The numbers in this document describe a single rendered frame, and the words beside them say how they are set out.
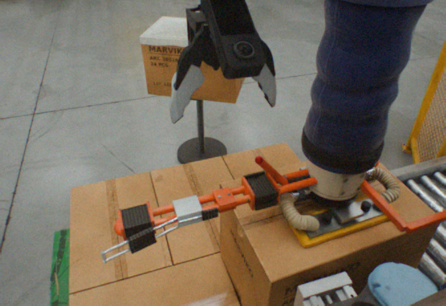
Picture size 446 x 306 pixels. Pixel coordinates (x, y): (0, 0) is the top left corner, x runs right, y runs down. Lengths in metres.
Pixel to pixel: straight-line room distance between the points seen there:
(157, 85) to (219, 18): 2.00
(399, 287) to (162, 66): 1.93
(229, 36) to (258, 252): 0.76
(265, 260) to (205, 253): 0.54
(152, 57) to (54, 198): 1.21
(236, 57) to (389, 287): 0.46
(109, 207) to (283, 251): 0.98
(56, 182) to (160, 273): 1.56
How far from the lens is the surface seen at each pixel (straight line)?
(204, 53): 0.45
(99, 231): 1.71
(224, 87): 2.26
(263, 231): 1.11
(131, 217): 0.96
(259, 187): 1.02
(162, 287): 1.48
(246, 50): 0.38
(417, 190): 2.03
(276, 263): 1.04
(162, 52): 2.28
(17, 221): 2.72
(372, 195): 1.08
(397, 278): 0.69
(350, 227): 1.14
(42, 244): 2.51
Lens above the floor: 1.80
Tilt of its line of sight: 36 degrees down
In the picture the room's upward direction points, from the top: straight up
